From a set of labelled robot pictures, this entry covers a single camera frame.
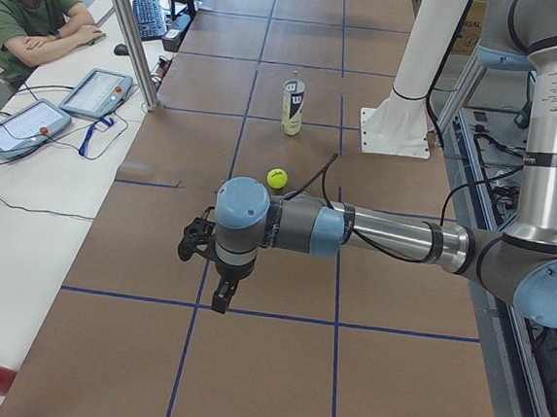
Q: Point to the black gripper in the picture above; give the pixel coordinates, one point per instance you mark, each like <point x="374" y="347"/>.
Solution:
<point x="232" y="272"/>

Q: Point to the yellow tennis ball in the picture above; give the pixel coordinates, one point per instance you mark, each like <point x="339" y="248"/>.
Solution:
<point x="277" y="178"/>

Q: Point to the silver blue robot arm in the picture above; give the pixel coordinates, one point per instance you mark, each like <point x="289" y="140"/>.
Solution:
<point x="517" y="265"/>

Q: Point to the far teach pendant tablet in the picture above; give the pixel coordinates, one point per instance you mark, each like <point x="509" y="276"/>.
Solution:
<point x="98" y="94"/>

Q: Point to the teach pendant tablet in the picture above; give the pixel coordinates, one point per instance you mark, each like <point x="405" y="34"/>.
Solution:
<point x="31" y="127"/>
<point x="98" y="94"/>

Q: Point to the near teach pendant tablet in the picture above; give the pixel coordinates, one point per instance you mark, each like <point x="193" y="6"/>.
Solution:
<point x="31" y="127"/>

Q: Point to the black computer mouse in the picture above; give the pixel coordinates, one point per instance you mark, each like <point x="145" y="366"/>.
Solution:
<point x="121" y="50"/>

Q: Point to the black keyboard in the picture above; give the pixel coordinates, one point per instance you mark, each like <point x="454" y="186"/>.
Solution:
<point x="150" y="22"/>

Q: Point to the person in green shirt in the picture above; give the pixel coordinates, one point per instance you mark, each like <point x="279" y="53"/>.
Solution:
<point x="36" y="32"/>

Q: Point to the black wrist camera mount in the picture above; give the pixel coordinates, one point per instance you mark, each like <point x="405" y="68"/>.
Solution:
<point x="198" y="238"/>

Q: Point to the aluminium frame post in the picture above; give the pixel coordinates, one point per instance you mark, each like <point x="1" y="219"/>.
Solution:
<point x="137" y="55"/>

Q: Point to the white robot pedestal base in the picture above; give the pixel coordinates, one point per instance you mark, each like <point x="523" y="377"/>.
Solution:
<point x="398" y="126"/>

